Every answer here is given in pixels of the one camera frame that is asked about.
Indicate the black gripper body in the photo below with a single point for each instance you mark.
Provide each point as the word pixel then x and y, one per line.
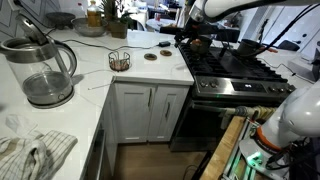
pixel 188 31

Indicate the white round table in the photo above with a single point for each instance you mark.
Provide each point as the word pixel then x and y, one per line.
pixel 161 24

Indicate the potted green plant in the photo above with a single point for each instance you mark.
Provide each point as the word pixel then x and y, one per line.
pixel 118 26

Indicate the stainless gas stove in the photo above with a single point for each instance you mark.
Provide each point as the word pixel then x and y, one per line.
pixel 226 87

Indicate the dark stone bowl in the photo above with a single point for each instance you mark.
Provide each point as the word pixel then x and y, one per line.
pixel 60 18

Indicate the cooking oil bottle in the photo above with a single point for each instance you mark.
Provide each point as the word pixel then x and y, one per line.
pixel 94 16

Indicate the stainless dishwasher front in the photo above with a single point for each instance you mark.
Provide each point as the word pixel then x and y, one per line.
pixel 95 156

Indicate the narrow white cabinet door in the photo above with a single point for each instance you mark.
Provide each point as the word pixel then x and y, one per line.
pixel 173 113

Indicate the black power adapter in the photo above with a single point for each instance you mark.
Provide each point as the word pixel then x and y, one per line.
pixel 164 43

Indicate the checked dish towel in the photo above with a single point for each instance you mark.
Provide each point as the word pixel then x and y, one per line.
pixel 33 156

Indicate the wide white cabinet door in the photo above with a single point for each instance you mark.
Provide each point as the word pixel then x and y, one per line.
pixel 133 111

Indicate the wooden robot table top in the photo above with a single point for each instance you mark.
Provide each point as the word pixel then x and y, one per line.
pixel 221 150

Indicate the silver stove knob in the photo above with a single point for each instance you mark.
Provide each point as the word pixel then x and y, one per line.
pixel 290 89
pixel 273 89
pixel 282 89
pixel 214 83
pixel 204 83

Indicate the round wooden coaster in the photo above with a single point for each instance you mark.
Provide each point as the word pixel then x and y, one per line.
pixel 150 56
pixel 165 52

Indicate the black chair back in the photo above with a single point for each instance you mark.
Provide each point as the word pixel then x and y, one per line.
pixel 288 45
pixel 228 35
pixel 170 30

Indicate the clear plastic bottle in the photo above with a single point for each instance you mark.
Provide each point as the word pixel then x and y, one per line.
pixel 80 10

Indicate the glass electric kettle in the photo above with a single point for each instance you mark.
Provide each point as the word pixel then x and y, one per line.
pixel 43 78

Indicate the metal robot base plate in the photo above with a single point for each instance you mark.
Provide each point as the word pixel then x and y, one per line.
pixel 256 158

